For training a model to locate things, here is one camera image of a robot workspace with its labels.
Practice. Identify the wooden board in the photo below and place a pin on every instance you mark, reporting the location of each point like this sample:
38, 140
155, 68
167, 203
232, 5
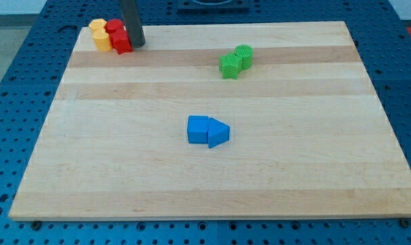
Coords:
309, 137

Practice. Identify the blue cube block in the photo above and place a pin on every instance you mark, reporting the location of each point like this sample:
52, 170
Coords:
197, 129

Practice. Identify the blue triangle block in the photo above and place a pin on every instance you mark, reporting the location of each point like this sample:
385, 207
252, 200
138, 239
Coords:
218, 132

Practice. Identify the green star block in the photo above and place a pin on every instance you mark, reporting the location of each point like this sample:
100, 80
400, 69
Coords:
230, 65

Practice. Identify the green cylinder block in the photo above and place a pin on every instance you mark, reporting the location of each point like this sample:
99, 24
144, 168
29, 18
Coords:
245, 52

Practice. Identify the red star block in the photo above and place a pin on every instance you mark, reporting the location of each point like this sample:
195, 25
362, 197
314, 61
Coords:
120, 41

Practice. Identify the yellow cylinder block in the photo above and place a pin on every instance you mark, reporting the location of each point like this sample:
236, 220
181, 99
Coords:
102, 41

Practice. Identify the red cylinder block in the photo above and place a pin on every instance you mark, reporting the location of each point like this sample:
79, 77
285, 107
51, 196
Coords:
113, 25

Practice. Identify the yellow hexagon block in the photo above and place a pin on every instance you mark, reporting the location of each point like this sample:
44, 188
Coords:
97, 24

